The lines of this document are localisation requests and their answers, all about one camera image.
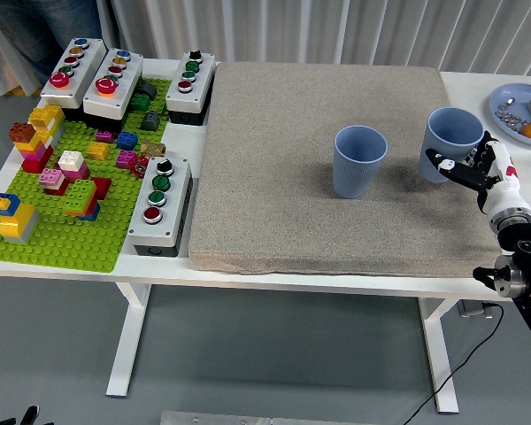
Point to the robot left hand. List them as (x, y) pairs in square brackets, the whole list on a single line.
[(31, 412)]

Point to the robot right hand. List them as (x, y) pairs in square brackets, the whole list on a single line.
[(500, 195)]

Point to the blue ribbed cup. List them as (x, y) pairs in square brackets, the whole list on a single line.
[(354, 177), (451, 128)]

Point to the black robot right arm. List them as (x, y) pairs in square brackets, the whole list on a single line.
[(522, 230)]

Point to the blue plate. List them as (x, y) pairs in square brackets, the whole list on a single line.
[(520, 93)]

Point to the grey power adapter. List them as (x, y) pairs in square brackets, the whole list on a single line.
[(469, 308)]

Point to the white table leg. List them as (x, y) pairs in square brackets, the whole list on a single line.
[(128, 341), (438, 354)]

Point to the green brick baseplate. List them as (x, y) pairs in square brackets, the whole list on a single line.
[(62, 248)]

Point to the yellow blue grey brick stack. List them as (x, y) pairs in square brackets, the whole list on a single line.
[(17, 221)]

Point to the green-topped red brick stack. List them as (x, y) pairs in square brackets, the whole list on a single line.
[(79, 195)]

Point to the grey-brown fabric mat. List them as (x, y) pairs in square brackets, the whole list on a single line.
[(270, 177)]

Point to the pink-topped red brick stack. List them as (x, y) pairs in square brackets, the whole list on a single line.
[(53, 177)]

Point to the four-button control box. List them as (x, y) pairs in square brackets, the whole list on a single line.
[(177, 208), (203, 88)]

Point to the white-topped pink brick stack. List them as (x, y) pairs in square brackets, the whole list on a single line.
[(73, 161)]

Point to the yellow brown red brick tower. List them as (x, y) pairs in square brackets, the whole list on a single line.
[(37, 150)]

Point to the white curtain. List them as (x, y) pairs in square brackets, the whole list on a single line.
[(292, 26)]

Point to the small magenta brick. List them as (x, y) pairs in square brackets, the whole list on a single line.
[(105, 136)]

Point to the grey sloped piece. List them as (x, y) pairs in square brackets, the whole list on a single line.
[(150, 121)]

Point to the dark green brick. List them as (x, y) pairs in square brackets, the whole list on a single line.
[(140, 102)]

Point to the five-button control box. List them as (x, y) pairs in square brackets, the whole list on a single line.
[(124, 88), (88, 66)]

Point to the black curved piece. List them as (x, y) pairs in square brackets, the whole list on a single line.
[(148, 88)]

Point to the person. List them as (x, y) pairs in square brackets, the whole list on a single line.
[(48, 26)]

